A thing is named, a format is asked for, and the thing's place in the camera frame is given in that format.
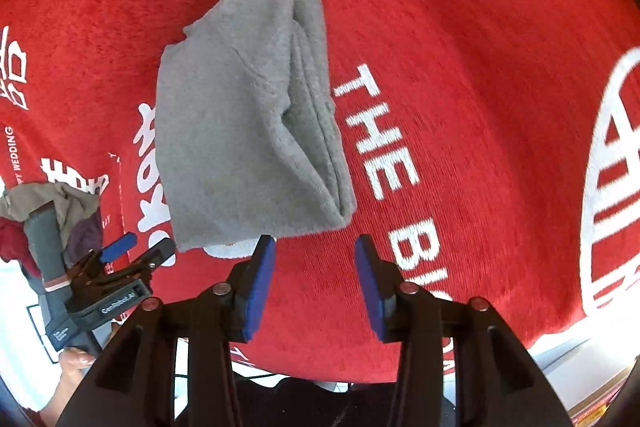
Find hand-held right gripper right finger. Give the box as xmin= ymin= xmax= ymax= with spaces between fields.
xmin=354 ymin=234 xmax=576 ymax=427

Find grey small garment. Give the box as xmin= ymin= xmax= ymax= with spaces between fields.
xmin=155 ymin=0 xmax=358 ymax=254

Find purple cloth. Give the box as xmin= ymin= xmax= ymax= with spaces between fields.
xmin=62 ymin=212 xmax=104 ymax=269

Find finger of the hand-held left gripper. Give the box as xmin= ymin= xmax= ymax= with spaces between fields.
xmin=127 ymin=239 xmax=177 ymax=282
xmin=99 ymin=232 xmax=138 ymax=264

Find dark red cloth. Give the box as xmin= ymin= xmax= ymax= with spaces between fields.
xmin=0 ymin=217 xmax=40 ymax=277

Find pile of mixed clothes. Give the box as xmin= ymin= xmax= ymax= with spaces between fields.
xmin=0 ymin=182 xmax=103 ymax=235

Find person's left hand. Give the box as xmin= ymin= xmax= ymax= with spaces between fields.
xmin=56 ymin=348 xmax=97 ymax=379

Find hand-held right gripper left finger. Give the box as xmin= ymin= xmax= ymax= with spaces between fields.
xmin=55 ymin=234 xmax=277 ymax=427

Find red printed blanket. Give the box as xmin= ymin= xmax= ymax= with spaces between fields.
xmin=0 ymin=0 xmax=640 ymax=384

